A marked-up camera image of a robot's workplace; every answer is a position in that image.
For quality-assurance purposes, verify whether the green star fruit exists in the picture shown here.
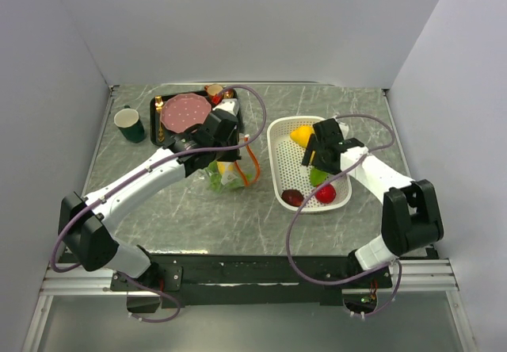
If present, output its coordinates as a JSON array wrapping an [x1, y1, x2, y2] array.
[[309, 167, 330, 188]]

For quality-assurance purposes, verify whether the yellow corn cob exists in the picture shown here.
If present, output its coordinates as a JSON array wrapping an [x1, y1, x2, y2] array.
[[217, 162, 234, 175]]

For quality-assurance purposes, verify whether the clear zip top bag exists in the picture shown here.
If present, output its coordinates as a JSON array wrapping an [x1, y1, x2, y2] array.
[[204, 145, 261, 190]]

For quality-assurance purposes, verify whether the green grape bunch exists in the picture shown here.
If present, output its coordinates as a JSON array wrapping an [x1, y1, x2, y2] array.
[[206, 170, 224, 193]]

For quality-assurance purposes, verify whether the green round cabbage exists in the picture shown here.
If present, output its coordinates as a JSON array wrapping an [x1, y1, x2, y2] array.
[[226, 175, 251, 189]]

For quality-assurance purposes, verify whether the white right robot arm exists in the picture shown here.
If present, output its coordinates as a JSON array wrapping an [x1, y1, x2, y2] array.
[[302, 118, 444, 287]]

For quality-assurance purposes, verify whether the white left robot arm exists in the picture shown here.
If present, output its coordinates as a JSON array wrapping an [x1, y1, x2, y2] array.
[[57, 105, 239, 290]]

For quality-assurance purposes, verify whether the white perforated basket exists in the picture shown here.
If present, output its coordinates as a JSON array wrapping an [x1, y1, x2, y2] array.
[[267, 116, 352, 213]]

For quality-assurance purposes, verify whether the small orange cup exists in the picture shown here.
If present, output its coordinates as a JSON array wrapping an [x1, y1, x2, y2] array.
[[204, 84, 223, 98]]

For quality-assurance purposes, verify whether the pink dotted plate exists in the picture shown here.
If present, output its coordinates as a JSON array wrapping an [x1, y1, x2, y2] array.
[[161, 93, 212, 133]]

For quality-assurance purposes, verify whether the red strawberry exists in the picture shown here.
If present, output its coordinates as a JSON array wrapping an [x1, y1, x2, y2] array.
[[314, 184, 337, 205]]

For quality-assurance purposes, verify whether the dark red plum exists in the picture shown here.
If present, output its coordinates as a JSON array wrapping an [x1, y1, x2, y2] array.
[[281, 189, 304, 208]]

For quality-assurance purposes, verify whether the black serving tray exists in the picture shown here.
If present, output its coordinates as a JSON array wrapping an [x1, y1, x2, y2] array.
[[149, 88, 239, 146]]

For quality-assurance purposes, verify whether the gold fork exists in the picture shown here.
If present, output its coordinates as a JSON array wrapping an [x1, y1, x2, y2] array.
[[154, 96, 165, 143]]

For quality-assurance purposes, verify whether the dark green mug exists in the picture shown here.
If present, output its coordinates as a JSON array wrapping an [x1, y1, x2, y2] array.
[[113, 105, 146, 143]]

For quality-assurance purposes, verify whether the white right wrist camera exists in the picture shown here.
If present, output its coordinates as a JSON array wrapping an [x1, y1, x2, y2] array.
[[335, 119, 349, 140]]

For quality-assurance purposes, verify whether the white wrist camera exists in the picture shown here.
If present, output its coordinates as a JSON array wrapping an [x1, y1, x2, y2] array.
[[212, 91, 240, 116], [335, 119, 349, 140]]

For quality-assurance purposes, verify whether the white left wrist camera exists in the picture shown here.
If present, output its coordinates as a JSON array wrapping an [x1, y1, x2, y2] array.
[[212, 91, 240, 116]]

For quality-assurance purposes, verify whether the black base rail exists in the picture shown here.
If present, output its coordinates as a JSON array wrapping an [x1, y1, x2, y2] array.
[[109, 254, 397, 309]]

